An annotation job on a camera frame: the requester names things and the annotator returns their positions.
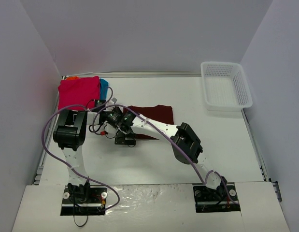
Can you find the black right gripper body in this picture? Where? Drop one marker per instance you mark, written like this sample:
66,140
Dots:
123,140

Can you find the dark red t shirt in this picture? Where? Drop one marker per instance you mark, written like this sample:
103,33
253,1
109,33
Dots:
159,113

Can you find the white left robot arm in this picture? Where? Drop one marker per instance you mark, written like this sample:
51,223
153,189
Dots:
69,134

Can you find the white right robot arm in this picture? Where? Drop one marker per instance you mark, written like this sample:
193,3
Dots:
185,143

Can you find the blue folded t shirt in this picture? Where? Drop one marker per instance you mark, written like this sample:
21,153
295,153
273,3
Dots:
103,89

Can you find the pink folded t shirt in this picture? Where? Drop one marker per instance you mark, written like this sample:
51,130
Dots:
80,91

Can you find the orange folded t shirt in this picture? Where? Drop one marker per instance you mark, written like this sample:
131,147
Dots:
72,78

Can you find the white plastic laundry basket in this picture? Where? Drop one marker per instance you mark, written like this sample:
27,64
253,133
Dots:
225,86

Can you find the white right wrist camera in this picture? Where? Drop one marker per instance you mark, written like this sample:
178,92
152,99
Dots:
110,131

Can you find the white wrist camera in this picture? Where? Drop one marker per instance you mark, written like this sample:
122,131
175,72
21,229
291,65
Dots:
110,131
112,101

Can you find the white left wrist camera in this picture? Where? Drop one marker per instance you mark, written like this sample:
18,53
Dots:
112,101

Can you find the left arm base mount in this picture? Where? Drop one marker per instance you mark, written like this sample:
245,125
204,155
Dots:
92,205

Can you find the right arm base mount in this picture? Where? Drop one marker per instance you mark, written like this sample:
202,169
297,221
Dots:
208,200

